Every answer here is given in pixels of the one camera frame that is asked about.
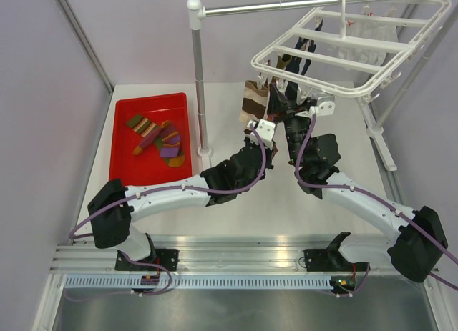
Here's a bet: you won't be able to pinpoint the white slotted cable duct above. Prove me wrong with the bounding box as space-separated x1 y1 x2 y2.
65 275 333 290

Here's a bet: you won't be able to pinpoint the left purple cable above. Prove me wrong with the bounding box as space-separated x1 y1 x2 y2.
69 125 268 241

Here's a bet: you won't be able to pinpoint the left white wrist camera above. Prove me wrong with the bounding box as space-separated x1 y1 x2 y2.
247 119 276 149

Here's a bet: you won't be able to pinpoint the brown cream striped sock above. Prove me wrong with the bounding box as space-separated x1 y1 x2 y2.
239 80 268 134

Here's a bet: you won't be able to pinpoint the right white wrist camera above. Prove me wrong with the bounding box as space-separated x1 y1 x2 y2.
295 93 336 119

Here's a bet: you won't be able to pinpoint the olive green striped sock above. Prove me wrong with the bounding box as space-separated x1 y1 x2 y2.
126 114 185 168

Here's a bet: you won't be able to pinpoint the red plastic bin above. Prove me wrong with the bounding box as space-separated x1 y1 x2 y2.
109 92 193 186

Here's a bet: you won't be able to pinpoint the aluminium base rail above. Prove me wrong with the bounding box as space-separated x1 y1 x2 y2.
49 234 334 275

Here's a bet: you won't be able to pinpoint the purple cable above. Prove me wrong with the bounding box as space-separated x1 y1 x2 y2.
69 125 268 241
293 112 458 266

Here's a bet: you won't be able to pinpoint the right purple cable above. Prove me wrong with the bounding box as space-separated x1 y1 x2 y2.
293 112 458 266

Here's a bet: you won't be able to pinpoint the navy blue sock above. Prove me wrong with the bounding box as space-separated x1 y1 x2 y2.
288 18 325 75

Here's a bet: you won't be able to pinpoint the purple striped sock front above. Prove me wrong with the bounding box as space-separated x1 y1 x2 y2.
132 120 182 159

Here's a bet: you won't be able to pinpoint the olive brown patterned sock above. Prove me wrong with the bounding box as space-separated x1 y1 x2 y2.
276 54 292 70

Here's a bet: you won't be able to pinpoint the silver drying rack stand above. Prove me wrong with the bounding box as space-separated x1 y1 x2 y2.
187 0 451 164

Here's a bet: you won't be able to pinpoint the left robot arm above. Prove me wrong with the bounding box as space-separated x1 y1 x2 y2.
88 137 276 249

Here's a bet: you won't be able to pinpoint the white clip sock hanger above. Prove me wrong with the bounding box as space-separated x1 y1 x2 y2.
251 0 452 98

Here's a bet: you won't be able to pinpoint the white fluffy socks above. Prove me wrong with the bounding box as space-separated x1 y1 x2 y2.
337 20 398 66

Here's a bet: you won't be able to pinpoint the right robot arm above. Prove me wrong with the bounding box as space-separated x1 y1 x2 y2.
267 84 457 282

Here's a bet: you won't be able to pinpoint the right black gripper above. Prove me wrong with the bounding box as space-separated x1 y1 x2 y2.
266 82 313 164

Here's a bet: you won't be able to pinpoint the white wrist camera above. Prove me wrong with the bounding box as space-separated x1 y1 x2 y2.
247 119 276 149
295 93 336 119

